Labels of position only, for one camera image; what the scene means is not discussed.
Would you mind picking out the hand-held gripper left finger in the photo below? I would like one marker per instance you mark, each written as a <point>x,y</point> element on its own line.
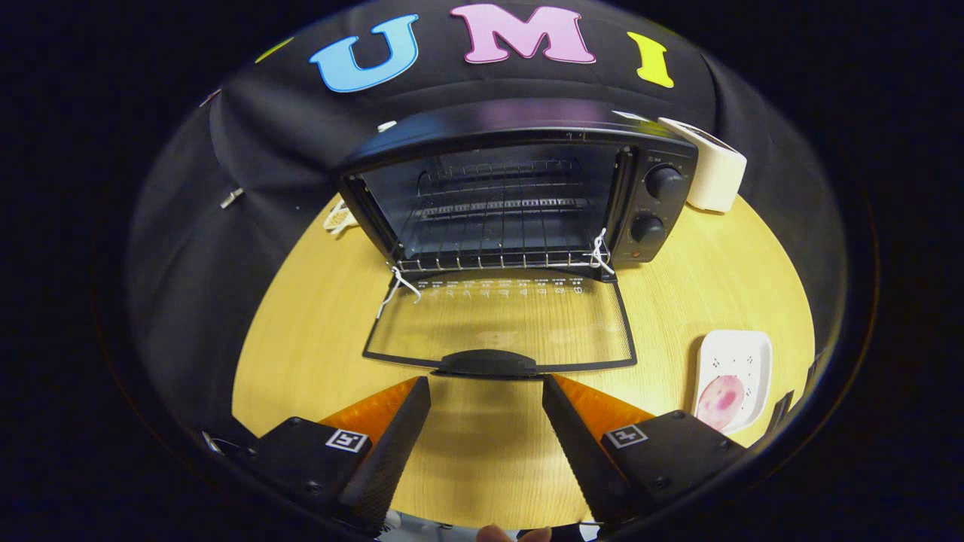
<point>392,452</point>

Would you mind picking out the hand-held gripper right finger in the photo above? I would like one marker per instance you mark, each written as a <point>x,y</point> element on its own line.
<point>576,444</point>

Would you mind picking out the glass toaster oven door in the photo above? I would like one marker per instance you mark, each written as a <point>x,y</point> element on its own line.
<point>489,363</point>

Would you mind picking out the pink ham slice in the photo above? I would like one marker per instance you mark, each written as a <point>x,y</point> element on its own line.
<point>721,399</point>

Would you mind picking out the white cherry print plate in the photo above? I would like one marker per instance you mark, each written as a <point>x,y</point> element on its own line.
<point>734,354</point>

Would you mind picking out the black toaster oven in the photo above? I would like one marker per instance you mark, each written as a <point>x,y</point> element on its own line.
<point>655,207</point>

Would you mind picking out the small black oven knob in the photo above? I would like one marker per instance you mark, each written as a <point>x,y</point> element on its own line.
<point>648,228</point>

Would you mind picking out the large black oven knob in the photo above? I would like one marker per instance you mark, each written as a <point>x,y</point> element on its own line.
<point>666,183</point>

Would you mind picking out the white pop-up toaster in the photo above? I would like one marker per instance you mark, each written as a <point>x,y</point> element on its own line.
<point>715,177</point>

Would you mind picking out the small white snack tray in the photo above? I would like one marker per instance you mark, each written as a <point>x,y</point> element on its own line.
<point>339,220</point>

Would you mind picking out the white clip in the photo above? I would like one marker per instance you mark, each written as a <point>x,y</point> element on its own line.
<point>232,198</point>

